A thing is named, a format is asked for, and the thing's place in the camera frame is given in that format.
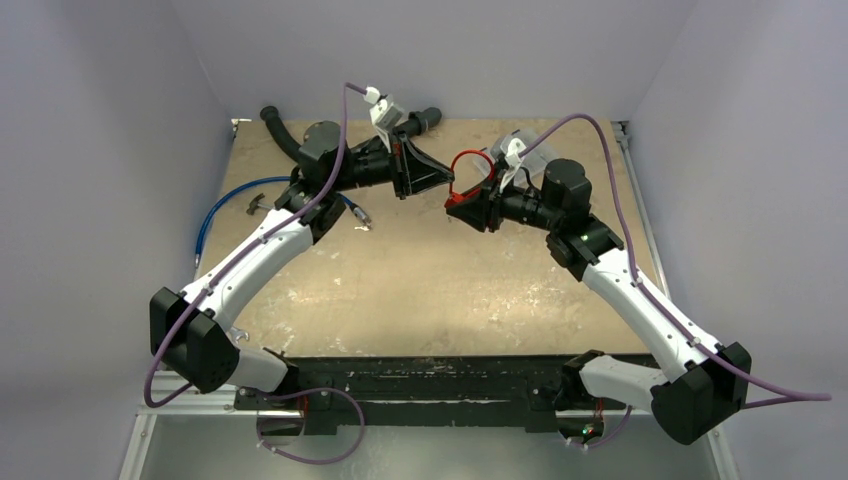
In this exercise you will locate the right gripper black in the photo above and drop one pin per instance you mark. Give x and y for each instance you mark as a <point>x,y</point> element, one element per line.
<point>494,206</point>

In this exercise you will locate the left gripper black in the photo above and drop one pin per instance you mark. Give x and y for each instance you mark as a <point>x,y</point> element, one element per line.
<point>413,170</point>

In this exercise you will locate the red cable lock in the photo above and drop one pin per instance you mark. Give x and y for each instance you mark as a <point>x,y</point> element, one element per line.
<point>461,188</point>

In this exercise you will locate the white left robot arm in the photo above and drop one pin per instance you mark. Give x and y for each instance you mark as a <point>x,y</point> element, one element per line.
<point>189,328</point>

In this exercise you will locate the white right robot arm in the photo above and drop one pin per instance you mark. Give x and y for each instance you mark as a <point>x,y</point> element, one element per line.
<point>693,387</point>

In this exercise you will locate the clear plastic organizer box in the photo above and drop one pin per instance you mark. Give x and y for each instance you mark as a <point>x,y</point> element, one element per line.
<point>532,163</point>

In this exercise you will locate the small hammer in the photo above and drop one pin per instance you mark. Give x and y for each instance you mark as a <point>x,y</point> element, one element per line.
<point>257,203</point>

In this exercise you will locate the small silver wrench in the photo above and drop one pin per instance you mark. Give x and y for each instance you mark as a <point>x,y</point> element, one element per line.
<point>238,335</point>

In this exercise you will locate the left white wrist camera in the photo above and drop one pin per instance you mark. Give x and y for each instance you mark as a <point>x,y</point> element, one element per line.
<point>384,113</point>

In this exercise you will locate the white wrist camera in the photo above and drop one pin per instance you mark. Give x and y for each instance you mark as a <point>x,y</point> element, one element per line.
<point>384,113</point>
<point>509,160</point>

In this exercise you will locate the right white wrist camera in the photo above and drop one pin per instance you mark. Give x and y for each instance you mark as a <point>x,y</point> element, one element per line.
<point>509,160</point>

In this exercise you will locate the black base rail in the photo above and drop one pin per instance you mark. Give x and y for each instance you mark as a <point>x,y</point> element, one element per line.
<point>531,392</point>

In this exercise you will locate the aluminium frame rail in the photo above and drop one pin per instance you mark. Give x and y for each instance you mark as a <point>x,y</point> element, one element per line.
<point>189,405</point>

